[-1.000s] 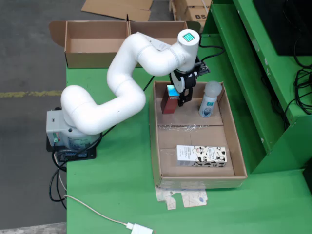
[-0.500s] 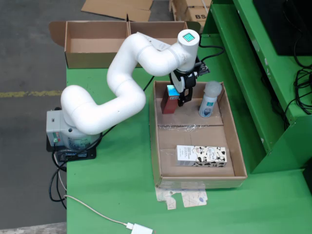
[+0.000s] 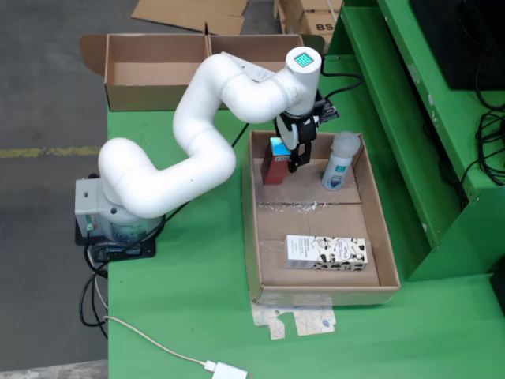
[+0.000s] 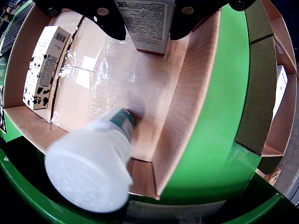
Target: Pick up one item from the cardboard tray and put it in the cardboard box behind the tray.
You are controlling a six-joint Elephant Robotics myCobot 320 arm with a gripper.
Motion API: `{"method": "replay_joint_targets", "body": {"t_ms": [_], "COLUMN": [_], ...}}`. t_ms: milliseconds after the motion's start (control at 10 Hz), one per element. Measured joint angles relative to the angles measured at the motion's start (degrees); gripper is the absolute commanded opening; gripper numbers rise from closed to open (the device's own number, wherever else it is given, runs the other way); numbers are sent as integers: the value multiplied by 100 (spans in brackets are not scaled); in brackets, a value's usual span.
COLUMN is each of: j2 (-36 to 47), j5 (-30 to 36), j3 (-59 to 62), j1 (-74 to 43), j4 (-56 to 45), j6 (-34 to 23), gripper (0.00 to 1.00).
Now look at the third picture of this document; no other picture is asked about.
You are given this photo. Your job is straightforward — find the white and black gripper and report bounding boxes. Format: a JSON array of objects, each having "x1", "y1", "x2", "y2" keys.
[{"x1": 274, "y1": 112, "x2": 320, "y2": 174}]

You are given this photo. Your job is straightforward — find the cow print carton box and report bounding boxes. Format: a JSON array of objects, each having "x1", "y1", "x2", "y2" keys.
[{"x1": 284, "y1": 235, "x2": 368, "y2": 272}]

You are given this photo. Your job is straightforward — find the flat cardboard sheet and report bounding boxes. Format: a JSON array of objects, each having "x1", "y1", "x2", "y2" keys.
[{"x1": 131, "y1": 0, "x2": 249, "y2": 36}]

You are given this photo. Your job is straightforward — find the cardboard box with black print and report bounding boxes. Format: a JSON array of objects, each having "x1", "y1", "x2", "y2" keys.
[{"x1": 298, "y1": 8, "x2": 337, "y2": 45}]

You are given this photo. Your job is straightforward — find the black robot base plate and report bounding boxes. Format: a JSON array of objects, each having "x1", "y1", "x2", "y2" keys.
[{"x1": 74, "y1": 219, "x2": 157, "y2": 265}]

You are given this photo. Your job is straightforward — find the shallow cardboard tray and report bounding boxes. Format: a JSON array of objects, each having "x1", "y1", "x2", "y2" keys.
[{"x1": 241, "y1": 132, "x2": 402, "y2": 307}]

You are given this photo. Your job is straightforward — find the two-compartment cardboard box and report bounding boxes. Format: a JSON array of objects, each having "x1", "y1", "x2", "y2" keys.
[{"x1": 78, "y1": 33, "x2": 327, "y2": 111}]

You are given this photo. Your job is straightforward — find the red and white carton box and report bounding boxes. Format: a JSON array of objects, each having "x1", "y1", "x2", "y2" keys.
[{"x1": 262, "y1": 137, "x2": 294, "y2": 186}]

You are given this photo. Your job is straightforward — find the white usb cable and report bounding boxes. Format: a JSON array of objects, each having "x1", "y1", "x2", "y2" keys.
[{"x1": 92, "y1": 272, "x2": 218, "y2": 372}]

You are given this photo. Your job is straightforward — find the white bottle with blue label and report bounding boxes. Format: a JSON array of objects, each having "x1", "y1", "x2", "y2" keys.
[{"x1": 321, "y1": 130, "x2": 361, "y2": 192}]

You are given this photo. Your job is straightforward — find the black monitor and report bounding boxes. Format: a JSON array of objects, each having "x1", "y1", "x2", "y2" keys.
[{"x1": 408, "y1": 0, "x2": 505, "y2": 91}]

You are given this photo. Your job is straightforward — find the black power cable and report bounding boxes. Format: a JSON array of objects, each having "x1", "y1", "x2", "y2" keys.
[{"x1": 80, "y1": 256, "x2": 110, "y2": 347}]

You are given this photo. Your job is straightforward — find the black cable bundle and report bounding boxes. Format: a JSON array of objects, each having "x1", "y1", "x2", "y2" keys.
[{"x1": 459, "y1": 58, "x2": 505, "y2": 210}]

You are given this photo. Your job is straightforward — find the paper scraps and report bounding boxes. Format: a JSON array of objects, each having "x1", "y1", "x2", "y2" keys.
[{"x1": 251, "y1": 302, "x2": 337, "y2": 340}]

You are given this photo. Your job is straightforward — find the grey robot base box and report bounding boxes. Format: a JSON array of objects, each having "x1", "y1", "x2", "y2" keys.
[{"x1": 74, "y1": 178, "x2": 106, "y2": 238}]

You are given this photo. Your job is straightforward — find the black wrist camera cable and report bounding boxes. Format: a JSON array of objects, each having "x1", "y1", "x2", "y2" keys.
[{"x1": 320, "y1": 58, "x2": 364, "y2": 99}]

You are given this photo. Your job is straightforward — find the long white carton box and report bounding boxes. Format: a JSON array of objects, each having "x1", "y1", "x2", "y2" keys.
[{"x1": 220, "y1": 51, "x2": 275, "y2": 84}]

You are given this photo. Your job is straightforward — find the white power adapter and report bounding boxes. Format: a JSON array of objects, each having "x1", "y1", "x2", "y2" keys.
[{"x1": 212, "y1": 362, "x2": 249, "y2": 379}]

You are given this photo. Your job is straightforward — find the plain cardboard box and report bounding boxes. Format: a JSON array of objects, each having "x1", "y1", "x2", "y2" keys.
[
  {"x1": 275, "y1": 0, "x2": 305, "y2": 35},
  {"x1": 301, "y1": 0, "x2": 344, "y2": 13}
]

